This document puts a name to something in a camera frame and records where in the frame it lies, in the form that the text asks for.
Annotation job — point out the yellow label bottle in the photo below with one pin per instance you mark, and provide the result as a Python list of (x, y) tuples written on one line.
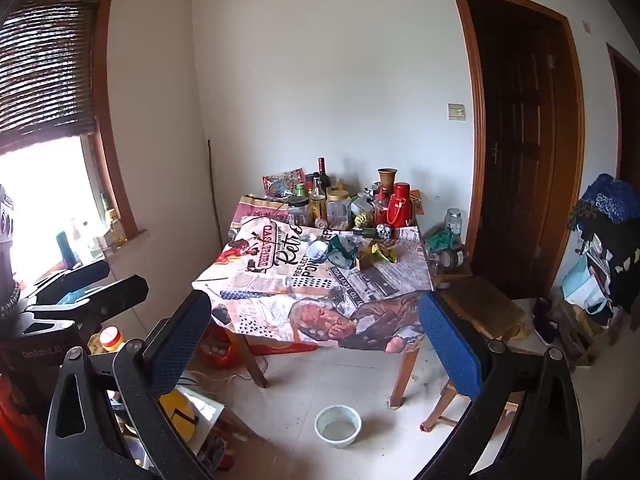
[(317, 205)]

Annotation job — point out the wooden table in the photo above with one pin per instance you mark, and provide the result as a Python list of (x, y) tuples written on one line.
[(402, 375)]

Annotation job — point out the blue patterned cloth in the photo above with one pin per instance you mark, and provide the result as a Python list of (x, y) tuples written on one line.
[(610, 200)]

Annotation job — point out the brown ceramic vase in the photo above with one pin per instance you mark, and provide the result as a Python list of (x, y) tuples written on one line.
[(386, 177)]

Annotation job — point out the yellow oil bottle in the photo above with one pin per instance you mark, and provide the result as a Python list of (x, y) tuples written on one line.
[(117, 227)]

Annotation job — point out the red plastic bag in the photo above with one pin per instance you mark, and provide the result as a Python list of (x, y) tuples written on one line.
[(220, 350)]

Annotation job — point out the steel wool scourer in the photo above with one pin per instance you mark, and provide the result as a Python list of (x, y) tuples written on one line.
[(384, 231)]

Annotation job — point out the yellow-green crumpled packet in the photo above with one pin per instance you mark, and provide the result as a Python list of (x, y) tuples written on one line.
[(377, 255)]

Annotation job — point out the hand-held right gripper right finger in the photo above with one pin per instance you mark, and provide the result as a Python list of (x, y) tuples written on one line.
[(450, 345)]

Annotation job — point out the beige light switch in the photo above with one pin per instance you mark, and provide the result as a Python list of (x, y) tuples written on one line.
[(455, 111)]

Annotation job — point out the yellow-green scrubber ball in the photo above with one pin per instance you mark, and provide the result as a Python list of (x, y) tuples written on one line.
[(361, 220)]

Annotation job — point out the green cap bottle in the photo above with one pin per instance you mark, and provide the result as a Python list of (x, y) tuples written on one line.
[(300, 190)]

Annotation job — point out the bamboo window blind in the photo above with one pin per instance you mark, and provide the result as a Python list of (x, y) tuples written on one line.
[(45, 70)]

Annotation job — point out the yellow round object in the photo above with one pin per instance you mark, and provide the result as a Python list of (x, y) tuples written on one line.
[(180, 410)]

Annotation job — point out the glass jar with dark lid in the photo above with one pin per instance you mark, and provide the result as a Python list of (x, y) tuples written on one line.
[(298, 210)]

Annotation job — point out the green crumpled packet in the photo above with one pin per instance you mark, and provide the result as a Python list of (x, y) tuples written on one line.
[(345, 255)]

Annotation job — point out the dark wine bottle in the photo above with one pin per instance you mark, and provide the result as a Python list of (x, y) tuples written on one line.
[(322, 172)]

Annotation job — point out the red sauce bottle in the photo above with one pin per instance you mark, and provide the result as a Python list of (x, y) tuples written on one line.
[(382, 207)]

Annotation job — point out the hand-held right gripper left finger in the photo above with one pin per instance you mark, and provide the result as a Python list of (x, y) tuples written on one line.
[(180, 340)]

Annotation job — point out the white bowl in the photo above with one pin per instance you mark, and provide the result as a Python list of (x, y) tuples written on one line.
[(338, 426)]

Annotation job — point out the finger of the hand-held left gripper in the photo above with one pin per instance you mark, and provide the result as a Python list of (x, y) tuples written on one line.
[(110, 295), (75, 272)]

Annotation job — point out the red snack bag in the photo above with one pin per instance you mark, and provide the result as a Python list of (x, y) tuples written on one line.
[(282, 182)]

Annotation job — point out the black shoe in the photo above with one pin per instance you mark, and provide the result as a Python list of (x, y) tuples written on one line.
[(542, 320)]

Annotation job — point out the light blue bag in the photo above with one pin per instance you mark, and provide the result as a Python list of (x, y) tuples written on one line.
[(582, 285)]

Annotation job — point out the wooden window frame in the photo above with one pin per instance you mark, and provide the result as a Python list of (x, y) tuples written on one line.
[(107, 110)]

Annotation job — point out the thin wooden stick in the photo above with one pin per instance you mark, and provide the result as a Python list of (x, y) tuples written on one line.
[(215, 195)]

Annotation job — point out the dark wooden door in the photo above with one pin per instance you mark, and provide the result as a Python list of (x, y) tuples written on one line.
[(625, 125), (520, 150)]

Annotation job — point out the dark green sponge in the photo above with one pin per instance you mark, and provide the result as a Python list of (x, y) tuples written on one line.
[(367, 233)]

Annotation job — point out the wooden stool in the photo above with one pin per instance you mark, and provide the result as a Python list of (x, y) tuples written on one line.
[(475, 305)]

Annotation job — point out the black garment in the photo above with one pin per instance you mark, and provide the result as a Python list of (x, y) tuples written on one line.
[(620, 260)]

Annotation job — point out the small metal tin lid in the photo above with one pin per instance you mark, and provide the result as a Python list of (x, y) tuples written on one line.
[(316, 250)]

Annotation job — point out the red thermos jug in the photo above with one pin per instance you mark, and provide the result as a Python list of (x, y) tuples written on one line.
[(400, 205)]

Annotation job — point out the clear plastic jar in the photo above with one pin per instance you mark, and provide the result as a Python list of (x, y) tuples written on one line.
[(338, 210)]

